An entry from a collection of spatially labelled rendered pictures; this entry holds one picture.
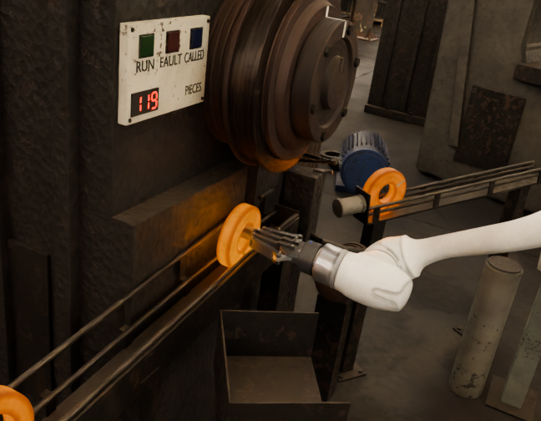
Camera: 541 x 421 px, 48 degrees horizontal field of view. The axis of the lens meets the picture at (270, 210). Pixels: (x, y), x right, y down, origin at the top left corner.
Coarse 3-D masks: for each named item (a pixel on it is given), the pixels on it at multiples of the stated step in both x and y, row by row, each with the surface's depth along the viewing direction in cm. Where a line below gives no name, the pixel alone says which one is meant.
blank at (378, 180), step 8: (384, 168) 192; (392, 168) 194; (376, 176) 190; (384, 176) 190; (392, 176) 192; (400, 176) 194; (368, 184) 190; (376, 184) 190; (384, 184) 192; (392, 184) 193; (400, 184) 195; (368, 192) 190; (376, 192) 191; (392, 192) 196; (400, 192) 197; (376, 200) 193; (384, 200) 197; (392, 200) 197; (384, 208) 196
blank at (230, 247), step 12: (240, 204) 144; (228, 216) 140; (240, 216) 140; (252, 216) 145; (228, 228) 139; (240, 228) 141; (228, 240) 138; (240, 240) 149; (216, 252) 141; (228, 252) 139; (240, 252) 146; (228, 264) 142
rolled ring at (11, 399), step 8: (0, 392) 87; (8, 392) 88; (16, 392) 90; (0, 400) 87; (8, 400) 88; (16, 400) 90; (24, 400) 92; (0, 408) 87; (8, 408) 89; (16, 408) 90; (24, 408) 92; (32, 408) 94; (8, 416) 91; (16, 416) 91; (24, 416) 93; (32, 416) 94
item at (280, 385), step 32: (224, 320) 123; (256, 320) 124; (288, 320) 125; (224, 352) 110; (256, 352) 127; (288, 352) 129; (224, 384) 107; (256, 384) 121; (288, 384) 122; (224, 416) 104; (256, 416) 101; (288, 416) 102; (320, 416) 103
